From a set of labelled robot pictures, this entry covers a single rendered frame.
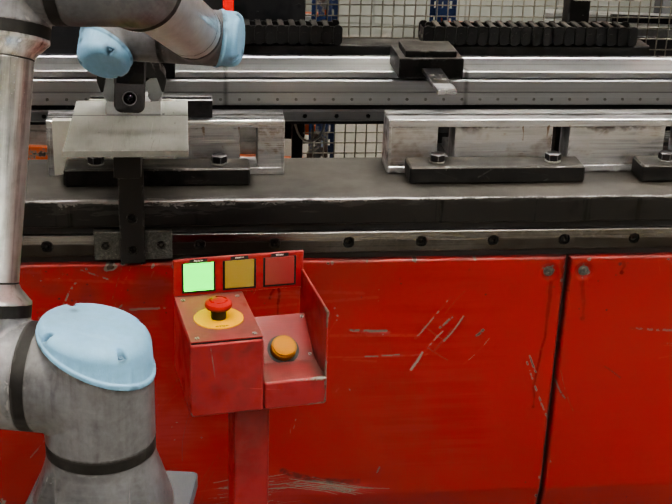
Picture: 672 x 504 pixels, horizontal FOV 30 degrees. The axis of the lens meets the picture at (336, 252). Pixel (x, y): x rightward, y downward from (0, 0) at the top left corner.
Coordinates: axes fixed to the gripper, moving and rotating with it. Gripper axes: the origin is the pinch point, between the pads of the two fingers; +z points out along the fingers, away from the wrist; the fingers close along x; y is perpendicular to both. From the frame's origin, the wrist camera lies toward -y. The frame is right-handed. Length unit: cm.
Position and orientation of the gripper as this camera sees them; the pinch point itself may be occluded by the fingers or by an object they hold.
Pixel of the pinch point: (133, 104)
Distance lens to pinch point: 204.2
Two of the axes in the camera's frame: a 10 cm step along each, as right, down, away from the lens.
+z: -0.9, 4.5, 8.9
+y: -0.7, -8.9, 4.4
